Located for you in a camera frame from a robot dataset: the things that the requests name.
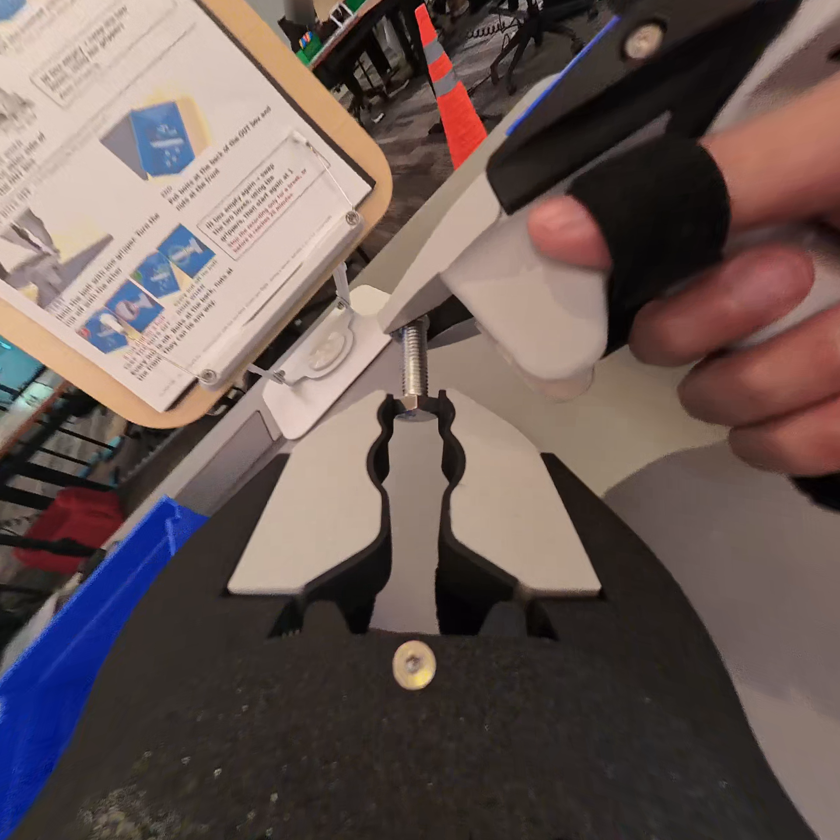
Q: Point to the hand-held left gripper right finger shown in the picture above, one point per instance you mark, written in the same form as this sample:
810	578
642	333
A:
512	518

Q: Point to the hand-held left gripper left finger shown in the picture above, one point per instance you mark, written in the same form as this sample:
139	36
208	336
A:
315	518

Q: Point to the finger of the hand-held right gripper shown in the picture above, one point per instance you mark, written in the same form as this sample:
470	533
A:
446	229

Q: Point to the silver hex bolt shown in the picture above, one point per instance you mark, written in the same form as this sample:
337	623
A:
415	361

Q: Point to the blue plastic bin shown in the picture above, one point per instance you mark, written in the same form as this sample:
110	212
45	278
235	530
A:
65	656

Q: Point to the person's right hand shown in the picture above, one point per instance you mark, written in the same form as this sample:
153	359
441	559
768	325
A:
754	308

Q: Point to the black office chair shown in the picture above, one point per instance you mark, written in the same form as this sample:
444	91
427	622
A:
531	33

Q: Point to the white board stand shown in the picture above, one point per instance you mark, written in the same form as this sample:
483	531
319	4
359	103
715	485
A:
308	400

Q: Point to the orange traffic cone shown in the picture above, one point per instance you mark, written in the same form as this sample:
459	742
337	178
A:
453	111

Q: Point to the wooden display board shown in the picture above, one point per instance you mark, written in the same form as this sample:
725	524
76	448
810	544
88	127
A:
313	98

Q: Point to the red plastic crate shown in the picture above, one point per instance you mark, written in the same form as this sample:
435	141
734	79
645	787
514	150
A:
72	531

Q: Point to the printed instruction sheet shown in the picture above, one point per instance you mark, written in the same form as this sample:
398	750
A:
98	164

